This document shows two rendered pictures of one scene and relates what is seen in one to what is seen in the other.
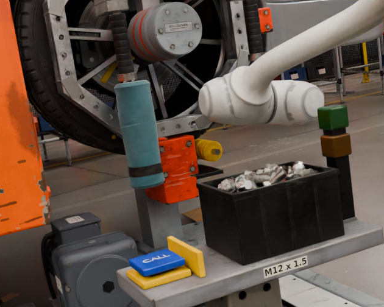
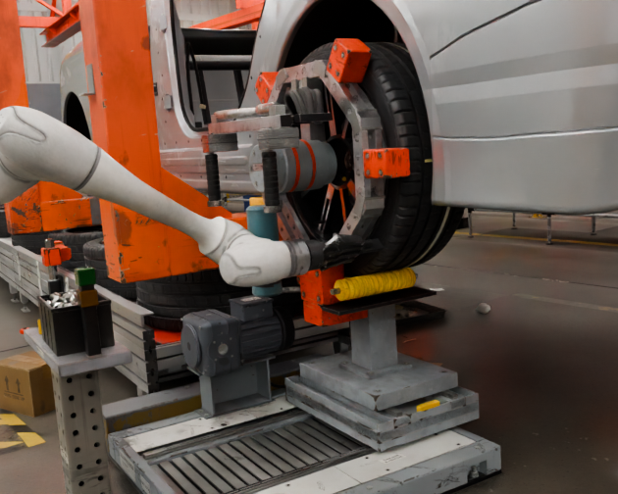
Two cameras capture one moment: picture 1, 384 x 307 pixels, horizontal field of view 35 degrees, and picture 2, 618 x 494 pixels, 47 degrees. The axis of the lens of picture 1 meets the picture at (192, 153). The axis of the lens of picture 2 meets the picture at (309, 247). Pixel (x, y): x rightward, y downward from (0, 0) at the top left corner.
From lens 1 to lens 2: 2.38 m
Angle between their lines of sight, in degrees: 82
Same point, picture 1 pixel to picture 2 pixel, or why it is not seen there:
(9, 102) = (111, 208)
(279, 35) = (443, 180)
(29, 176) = (116, 252)
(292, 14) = (460, 155)
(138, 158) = not seen: hidden behind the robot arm
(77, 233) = (234, 308)
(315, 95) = (225, 262)
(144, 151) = not seen: hidden behind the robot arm
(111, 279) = (189, 342)
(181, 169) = (312, 294)
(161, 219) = (357, 339)
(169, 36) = (254, 173)
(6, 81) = not seen: hidden behind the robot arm
